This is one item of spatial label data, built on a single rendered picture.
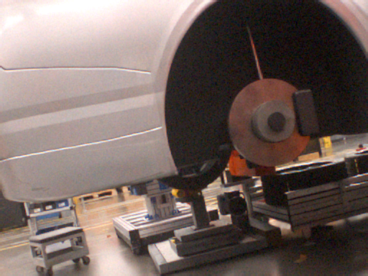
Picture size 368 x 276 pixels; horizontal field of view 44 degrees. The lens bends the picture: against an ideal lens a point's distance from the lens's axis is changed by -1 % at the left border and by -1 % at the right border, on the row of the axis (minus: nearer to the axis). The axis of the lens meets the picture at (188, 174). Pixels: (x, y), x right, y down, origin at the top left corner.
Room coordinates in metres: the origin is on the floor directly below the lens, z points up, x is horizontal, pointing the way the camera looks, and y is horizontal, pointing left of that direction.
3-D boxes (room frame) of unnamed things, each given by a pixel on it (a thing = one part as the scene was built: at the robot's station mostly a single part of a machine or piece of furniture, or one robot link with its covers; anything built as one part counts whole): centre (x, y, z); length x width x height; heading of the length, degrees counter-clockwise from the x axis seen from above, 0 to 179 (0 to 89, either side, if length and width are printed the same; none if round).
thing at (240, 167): (3.58, -0.51, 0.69); 0.52 x 0.17 x 0.35; 10
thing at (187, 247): (3.42, -0.02, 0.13); 0.50 x 0.36 x 0.10; 100
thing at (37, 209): (5.17, 1.61, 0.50); 0.53 x 0.42 x 1.00; 100
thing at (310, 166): (3.54, -0.88, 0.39); 0.66 x 0.66 x 0.24
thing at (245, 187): (4.14, -0.51, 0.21); 0.10 x 0.10 x 0.42; 10
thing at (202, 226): (3.42, -0.02, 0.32); 0.40 x 0.30 x 0.28; 100
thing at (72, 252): (4.01, 1.26, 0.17); 0.43 x 0.36 x 0.34; 125
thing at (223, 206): (3.60, -0.31, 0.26); 0.42 x 0.18 x 0.35; 10
